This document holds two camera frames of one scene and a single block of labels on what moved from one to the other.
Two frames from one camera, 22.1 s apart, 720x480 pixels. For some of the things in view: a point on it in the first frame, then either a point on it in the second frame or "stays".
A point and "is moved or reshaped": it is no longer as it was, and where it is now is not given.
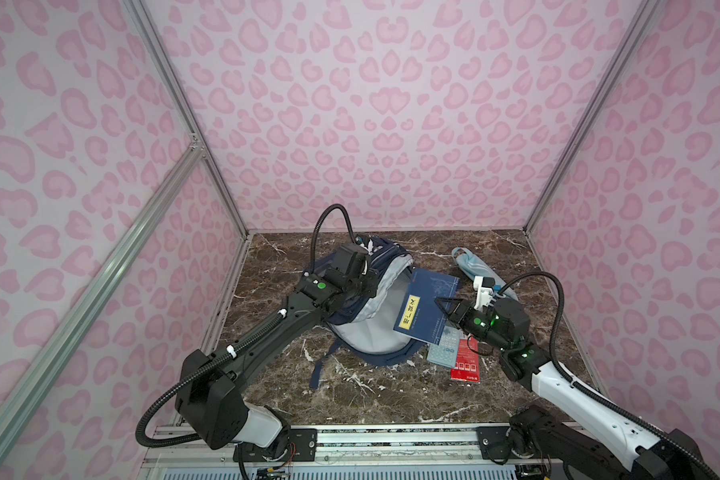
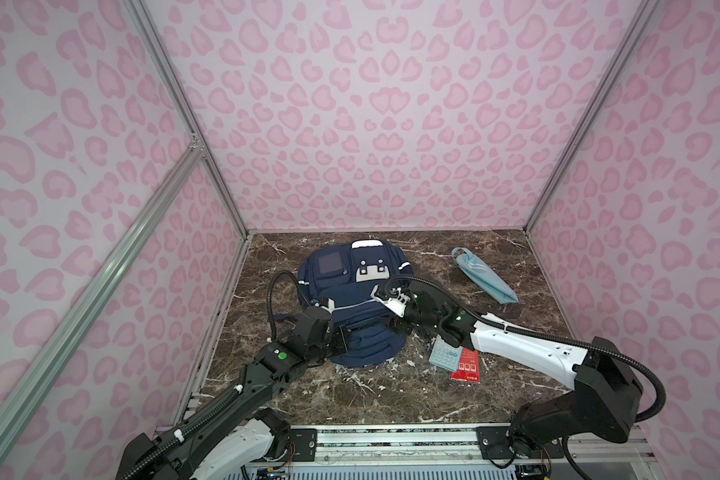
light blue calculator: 446,352 stays
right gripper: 460,308 to 397,323
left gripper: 371,287 to 343,340
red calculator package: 468,361 stays
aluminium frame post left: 185,107 stays
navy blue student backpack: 377,328 is moved or reshaped
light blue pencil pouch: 474,267 stays
